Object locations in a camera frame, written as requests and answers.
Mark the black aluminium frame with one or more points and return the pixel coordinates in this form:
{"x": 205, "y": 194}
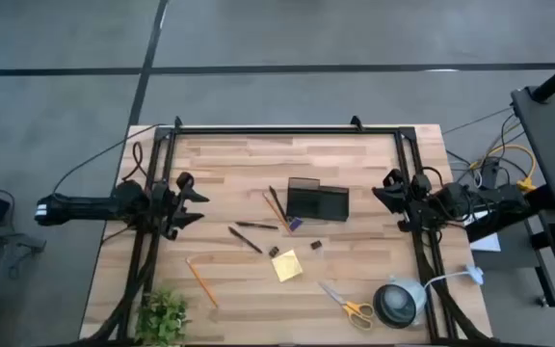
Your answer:
{"x": 282, "y": 130}

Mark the black keyboard stand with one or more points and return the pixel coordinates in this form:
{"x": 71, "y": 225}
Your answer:
{"x": 504, "y": 222}

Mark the black pen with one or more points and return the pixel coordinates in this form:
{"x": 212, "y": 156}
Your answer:
{"x": 277, "y": 203}
{"x": 245, "y": 239}
{"x": 257, "y": 225}

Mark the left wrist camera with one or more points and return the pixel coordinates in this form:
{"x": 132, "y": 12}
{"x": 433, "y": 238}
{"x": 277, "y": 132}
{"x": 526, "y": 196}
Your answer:
{"x": 185, "y": 179}

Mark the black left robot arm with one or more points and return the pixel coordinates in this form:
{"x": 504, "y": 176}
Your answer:
{"x": 89, "y": 207}

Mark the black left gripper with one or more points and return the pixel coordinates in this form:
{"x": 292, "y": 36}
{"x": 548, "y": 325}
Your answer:
{"x": 166, "y": 209}

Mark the white paper sheet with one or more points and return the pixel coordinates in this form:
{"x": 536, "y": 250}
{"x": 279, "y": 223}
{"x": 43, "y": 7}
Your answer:
{"x": 487, "y": 243}

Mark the small purple eraser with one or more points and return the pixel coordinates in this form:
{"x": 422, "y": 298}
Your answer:
{"x": 296, "y": 223}

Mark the black mesh desk organizer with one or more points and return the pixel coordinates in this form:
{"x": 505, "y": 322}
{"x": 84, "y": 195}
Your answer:
{"x": 316, "y": 202}

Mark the white desk spotlight lamp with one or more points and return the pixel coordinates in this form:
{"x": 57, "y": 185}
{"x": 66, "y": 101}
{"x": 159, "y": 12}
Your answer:
{"x": 398, "y": 301}

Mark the yellow sticky note pad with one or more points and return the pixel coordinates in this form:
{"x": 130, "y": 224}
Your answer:
{"x": 287, "y": 265}

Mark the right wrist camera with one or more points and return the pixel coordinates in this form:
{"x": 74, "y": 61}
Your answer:
{"x": 393, "y": 178}

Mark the green potted plant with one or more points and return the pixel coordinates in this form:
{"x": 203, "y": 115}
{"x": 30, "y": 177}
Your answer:
{"x": 162, "y": 318}

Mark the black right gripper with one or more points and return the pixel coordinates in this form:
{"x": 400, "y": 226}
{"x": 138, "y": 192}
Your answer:
{"x": 417, "y": 212}

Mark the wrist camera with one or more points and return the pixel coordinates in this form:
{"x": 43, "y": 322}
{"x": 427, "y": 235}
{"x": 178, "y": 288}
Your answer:
{"x": 393, "y": 178}
{"x": 185, "y": 179}

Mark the black power adapter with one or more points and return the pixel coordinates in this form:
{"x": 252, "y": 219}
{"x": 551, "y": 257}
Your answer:
{"x": 489, "y": 168}

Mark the black binder clip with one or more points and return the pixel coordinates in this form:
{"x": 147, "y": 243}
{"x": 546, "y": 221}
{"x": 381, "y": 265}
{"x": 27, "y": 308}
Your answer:
{"x": 273, "y": 251}
{"x": 316, "y": 245}

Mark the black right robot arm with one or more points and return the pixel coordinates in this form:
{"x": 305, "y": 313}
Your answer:
{"x": 489, "y": 197}

